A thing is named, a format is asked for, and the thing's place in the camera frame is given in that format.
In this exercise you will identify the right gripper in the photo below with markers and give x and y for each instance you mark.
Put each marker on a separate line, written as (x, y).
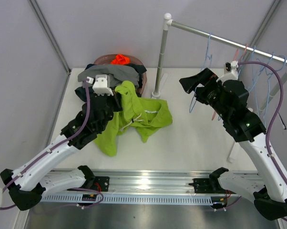
(207, 78)

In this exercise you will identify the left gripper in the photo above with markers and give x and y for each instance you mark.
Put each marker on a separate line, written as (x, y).
(117, 95)

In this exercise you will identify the navy blue shorts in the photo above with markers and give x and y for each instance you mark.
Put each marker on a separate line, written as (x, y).
(117, 73)

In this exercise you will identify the light grey shorts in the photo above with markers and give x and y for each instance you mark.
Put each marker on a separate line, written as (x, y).
(107, 74)

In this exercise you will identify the lime green shorts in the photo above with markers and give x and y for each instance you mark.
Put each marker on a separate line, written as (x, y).
(146, 115)

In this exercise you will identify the blue hanger of navy shorts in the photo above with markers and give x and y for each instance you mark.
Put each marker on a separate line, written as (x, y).
(262, 110)

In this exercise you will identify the orange shorts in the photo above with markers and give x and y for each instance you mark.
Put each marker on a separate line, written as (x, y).
(121, 60)

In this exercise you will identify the blue hanger of orange shorts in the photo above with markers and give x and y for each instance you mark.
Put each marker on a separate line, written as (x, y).
(271, 74)

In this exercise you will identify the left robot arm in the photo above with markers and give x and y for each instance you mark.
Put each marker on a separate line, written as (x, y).
(28, 184)

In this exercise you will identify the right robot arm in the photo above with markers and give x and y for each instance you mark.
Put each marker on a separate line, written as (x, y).
(229, 100)

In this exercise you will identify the pink translucent plastic basin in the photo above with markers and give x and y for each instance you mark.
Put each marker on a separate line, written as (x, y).
(106, 59)

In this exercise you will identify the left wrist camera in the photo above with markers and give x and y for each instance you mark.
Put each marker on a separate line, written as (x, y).
(100, 84)

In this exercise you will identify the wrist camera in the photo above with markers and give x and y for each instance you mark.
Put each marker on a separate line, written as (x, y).
(100, 84)
(230, 72)

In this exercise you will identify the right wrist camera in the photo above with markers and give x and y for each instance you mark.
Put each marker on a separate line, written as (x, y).
(230, 72)

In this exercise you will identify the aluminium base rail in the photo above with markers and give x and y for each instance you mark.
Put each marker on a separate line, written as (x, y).
(157, 183)

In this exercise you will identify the white slotted cable duct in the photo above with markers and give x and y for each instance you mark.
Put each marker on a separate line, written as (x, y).
(135, 199)

